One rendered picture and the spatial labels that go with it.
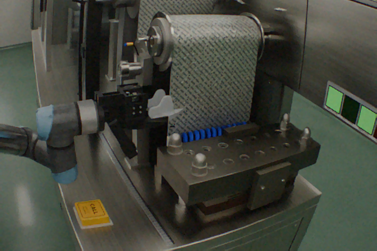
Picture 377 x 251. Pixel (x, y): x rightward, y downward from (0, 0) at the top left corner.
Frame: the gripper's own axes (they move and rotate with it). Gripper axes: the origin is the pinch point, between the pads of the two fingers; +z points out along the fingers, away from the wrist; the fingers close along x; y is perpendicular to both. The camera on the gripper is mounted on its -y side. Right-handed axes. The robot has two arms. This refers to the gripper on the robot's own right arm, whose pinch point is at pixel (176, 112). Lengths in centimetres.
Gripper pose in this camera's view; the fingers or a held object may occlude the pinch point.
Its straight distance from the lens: 89.3
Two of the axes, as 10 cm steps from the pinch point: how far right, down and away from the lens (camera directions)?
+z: 8.9, -1.3, 4.4
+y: 0.7, -9.1, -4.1
